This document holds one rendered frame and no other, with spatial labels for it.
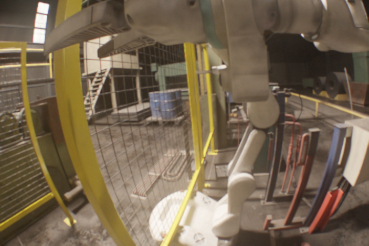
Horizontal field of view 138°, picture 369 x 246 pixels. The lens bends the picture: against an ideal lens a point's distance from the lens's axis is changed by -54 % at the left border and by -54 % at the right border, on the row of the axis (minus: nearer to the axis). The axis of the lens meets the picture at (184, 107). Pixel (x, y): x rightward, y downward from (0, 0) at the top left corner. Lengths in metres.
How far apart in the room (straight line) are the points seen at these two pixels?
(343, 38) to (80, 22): 0.25
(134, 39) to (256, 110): 0.59
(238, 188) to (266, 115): 0.41
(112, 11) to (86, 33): 0.03
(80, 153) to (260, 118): 0.66
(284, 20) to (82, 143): 0.39
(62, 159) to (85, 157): 1.94
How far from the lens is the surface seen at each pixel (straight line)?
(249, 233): 1.52
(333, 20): 0.17
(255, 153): 0.81
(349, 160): 1.28
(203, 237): 1.15
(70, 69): 0.36
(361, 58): 10.71
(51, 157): 2.23
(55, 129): 2.11
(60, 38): 0.18
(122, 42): 0.22
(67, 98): 0.35
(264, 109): 0.70
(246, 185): 0.85
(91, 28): 0.16
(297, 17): 0.16
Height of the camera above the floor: 1.26
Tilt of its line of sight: 9 degrees down
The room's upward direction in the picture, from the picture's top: 6 degrees counter-clockwise
